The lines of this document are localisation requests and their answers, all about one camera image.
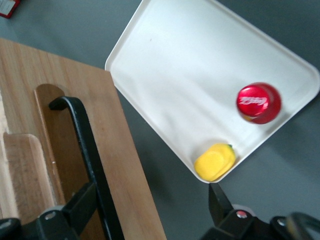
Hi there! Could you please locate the red cola bottle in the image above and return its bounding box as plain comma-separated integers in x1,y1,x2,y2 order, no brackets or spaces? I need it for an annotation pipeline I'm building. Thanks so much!
235,81,283,125

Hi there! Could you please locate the red cardboard box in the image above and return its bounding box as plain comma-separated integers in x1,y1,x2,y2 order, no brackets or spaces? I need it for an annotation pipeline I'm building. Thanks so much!
0,0,22,20

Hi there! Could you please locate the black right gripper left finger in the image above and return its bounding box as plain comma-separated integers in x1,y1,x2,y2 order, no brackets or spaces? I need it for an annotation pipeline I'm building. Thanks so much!
0,183,97,240

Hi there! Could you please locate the black metal drawer handle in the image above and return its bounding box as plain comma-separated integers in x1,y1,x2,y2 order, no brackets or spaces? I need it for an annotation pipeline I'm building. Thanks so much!
48,95,126,240

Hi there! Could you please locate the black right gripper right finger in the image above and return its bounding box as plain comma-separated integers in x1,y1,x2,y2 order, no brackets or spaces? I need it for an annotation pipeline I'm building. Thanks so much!
199,183,320,240

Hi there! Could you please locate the yellow lemon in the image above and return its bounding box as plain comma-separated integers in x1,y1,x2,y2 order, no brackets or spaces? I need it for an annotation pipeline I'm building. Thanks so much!
193,142,238,182

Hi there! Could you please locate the white plastic tray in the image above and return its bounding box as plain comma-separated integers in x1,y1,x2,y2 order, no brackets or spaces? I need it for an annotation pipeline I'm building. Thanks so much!
104,0,320,185

